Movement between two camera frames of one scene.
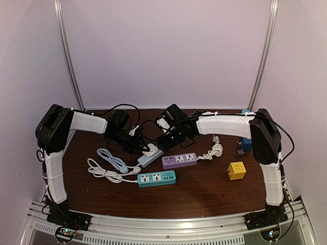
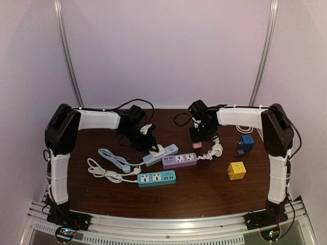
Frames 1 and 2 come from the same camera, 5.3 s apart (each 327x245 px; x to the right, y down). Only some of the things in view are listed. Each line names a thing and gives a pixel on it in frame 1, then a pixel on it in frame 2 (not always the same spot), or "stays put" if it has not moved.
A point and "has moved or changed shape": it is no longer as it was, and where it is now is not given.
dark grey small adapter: [239, 153] stays put
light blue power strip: [144, 161] has moved or changed shape
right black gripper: [165, 144] → [195, 139]
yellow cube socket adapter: [236, 170] stays put
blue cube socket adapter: [246, 144] stays put
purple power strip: [173, 161] stays put
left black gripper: [135, 145] → [147, 143]
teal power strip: [158, 178] stays put
